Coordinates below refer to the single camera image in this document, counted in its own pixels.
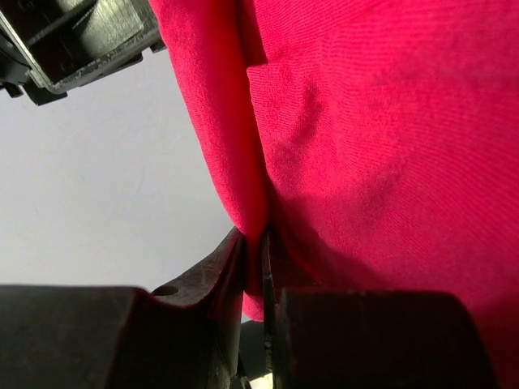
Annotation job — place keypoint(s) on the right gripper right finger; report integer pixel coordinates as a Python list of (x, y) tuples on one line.
[(318, 337)]

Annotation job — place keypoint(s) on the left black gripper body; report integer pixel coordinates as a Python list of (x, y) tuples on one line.
[(51, 47)]

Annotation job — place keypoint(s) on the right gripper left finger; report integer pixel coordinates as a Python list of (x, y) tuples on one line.
[(184, 334)]

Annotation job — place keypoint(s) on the pink t shirt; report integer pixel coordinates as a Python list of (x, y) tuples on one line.
[(379, 139)]

